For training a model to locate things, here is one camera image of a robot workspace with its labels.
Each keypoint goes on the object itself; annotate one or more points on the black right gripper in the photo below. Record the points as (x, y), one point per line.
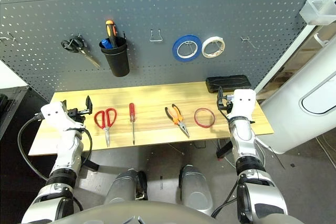
(225, 104)

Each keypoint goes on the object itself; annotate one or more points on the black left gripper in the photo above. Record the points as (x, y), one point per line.
(77, 115)

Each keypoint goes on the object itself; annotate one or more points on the red tape roll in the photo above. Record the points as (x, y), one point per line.
(199, 123)

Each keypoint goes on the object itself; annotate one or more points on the orange and black pliers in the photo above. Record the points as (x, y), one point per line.
(179, 121)

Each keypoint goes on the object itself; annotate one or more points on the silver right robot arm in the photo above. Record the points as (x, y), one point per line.
(244, 140)

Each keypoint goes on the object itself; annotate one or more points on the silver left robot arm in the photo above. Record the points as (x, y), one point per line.
(68, 150)

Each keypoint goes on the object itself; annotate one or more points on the dark grey pegboard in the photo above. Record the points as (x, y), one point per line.
(183, 6)

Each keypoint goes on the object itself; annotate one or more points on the black tool case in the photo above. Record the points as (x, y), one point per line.
(231, 83)

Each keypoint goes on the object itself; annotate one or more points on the white tape roll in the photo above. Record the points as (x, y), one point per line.
(203, 51)

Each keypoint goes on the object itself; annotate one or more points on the black plastic cup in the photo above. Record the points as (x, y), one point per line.
(116, 61)

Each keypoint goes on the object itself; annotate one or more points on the metal peg hook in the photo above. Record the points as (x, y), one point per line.
(11, 37)
(3, 38)
(248, 40)

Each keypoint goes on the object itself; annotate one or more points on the blue tape roll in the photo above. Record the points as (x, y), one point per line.
(175, 51)

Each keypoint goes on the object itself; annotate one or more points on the black side cabinet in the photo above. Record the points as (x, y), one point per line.
(10, 108)

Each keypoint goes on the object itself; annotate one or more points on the blue marker pen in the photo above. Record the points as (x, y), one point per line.
(106, 43)

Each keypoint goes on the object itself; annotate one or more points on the white side box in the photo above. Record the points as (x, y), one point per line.
(10, 77)

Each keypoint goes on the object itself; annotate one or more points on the large white rounded appliance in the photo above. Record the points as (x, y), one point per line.
(296, 119)

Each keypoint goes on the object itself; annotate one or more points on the orange and black screwdriver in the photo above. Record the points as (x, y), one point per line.
(111, 31)

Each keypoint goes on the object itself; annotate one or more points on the silver left robot leg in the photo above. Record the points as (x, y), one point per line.
(123, 187)

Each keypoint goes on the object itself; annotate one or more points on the silver robot leg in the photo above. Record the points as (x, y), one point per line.
(195, 190)
(123, 187)

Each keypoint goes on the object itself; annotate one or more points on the silver right robot leg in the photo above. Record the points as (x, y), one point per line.
(195, 190)

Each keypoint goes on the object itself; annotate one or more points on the translucent plastic bin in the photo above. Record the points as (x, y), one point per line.
(315, 14)

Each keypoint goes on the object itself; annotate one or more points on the grey robot torso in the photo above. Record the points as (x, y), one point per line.
(147, 211)

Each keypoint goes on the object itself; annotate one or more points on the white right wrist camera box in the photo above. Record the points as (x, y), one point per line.
(242, 103)

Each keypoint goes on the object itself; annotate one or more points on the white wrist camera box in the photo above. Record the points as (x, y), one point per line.
(53, 115)
(242, 103)

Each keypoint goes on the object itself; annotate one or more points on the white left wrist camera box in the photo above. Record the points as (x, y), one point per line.
(53, 115)

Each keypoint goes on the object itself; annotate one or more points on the black table leg bracket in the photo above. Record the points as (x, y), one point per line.
(224, 151)
(92, 165)

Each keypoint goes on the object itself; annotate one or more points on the white pegboard frame post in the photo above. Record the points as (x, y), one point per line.
(283, 58)

